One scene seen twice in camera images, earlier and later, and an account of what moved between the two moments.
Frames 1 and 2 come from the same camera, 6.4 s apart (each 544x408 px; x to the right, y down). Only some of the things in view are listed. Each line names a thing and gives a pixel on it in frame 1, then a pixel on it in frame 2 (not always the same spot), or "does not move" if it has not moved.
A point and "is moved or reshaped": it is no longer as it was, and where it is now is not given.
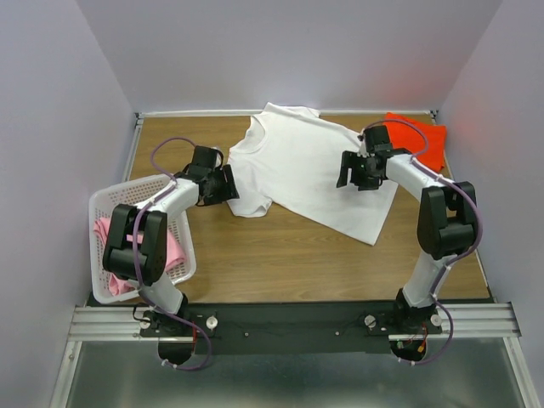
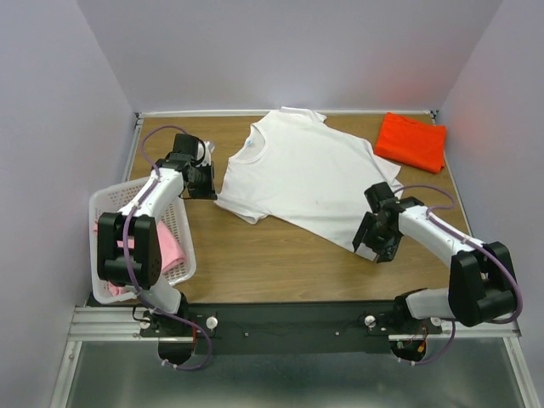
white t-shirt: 288,158 is moved or reshaped
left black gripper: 229,191 to 208,192
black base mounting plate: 274,329 does not move
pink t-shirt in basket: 118,286 does not move
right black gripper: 350,160 to 386,250
